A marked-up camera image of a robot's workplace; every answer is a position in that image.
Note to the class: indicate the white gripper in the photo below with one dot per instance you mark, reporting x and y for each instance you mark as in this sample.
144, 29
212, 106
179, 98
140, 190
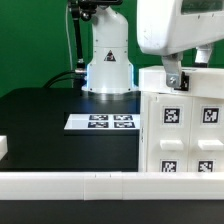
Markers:
166, 27

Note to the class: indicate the white cabinet top block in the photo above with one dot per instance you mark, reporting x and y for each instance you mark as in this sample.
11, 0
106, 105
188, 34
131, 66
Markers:
203, 82

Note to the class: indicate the white cabinet body box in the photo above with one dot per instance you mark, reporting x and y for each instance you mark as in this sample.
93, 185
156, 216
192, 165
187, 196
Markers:
146, 97

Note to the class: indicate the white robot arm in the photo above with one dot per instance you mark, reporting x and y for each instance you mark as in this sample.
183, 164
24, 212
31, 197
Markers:
110, 71

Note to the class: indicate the white block at left edge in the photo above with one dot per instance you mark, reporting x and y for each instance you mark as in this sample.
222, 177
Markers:
3, 146

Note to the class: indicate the white flat marker base plate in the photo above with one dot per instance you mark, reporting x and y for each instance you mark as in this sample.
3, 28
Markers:
103, 122

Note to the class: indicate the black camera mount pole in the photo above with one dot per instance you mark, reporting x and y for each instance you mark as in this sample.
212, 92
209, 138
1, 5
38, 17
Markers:
78, 36

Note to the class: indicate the white L-shaped boundary rail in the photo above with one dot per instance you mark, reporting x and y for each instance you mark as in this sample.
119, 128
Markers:
111, 186

